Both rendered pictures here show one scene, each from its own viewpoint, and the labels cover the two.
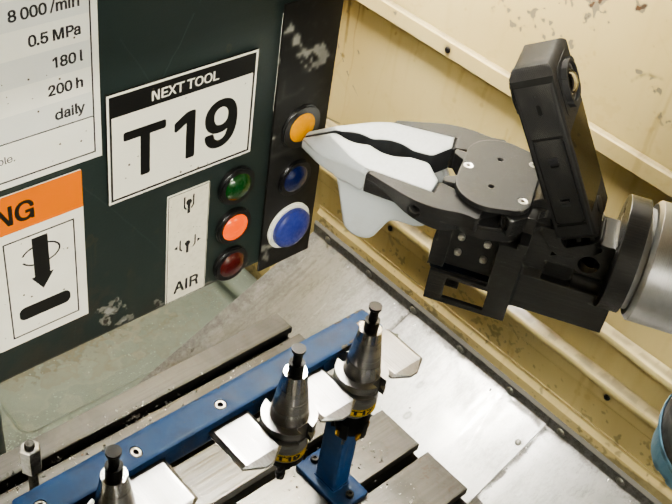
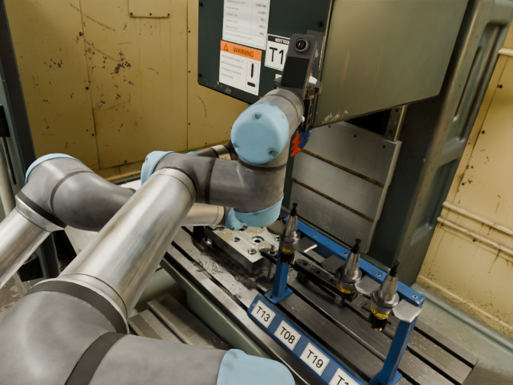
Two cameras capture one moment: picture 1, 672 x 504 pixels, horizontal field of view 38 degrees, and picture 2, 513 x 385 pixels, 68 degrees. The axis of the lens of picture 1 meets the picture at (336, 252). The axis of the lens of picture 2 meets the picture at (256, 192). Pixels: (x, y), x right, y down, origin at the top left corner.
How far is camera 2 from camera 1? 95 cm
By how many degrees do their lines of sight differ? 74
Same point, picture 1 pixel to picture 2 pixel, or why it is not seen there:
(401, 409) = not seen: outside the picture
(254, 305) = (500, 375)
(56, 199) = (256, 55)
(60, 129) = (259, 37)
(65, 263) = (256, 75)
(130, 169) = (269, 58)
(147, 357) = not seen: hidden behind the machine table
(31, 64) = (257, 17)
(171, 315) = not seen: hidden behind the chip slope
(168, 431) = (327, 241)
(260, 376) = (363, 263)
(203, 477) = (365, 331)
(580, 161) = (287, 68)
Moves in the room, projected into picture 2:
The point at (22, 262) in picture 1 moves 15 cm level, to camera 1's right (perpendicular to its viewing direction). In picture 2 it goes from (249, 68) to (241, 80)
